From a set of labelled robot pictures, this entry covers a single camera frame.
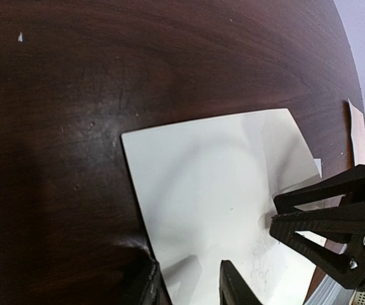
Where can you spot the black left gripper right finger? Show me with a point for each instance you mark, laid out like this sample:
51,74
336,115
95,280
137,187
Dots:
233,289

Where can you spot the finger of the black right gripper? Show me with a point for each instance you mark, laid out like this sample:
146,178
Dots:
350,183
332,238

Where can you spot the lined stationery sheet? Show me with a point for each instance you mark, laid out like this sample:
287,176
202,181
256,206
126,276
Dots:
357,134

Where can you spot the white sticker sheet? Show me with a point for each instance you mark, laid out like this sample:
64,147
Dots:
318,164

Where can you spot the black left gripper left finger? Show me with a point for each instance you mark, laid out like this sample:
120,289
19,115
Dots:
144,289

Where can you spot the cream envelope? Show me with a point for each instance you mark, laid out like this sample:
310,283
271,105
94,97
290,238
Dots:
206,189

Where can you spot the aluminium front rail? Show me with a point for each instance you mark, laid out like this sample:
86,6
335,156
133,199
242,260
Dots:
331,293

